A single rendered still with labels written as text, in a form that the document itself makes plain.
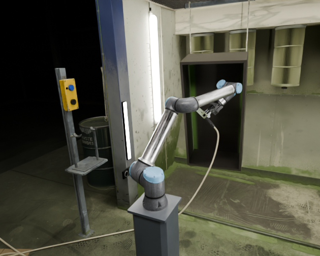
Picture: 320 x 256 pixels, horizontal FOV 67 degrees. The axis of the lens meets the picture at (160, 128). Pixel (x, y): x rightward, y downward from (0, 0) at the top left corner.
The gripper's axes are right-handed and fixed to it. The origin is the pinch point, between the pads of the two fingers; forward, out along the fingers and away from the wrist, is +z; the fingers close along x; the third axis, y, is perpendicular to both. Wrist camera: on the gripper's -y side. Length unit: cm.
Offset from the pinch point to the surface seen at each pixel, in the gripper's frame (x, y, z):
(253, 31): 98, -5, -119
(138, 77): 46, -67, 23
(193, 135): 59, 31, 25
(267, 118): 98, 102, -64
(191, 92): 48, -13, -9
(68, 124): -20, -84, 89
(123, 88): 20, -71, 39
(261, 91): 120, 74, -86
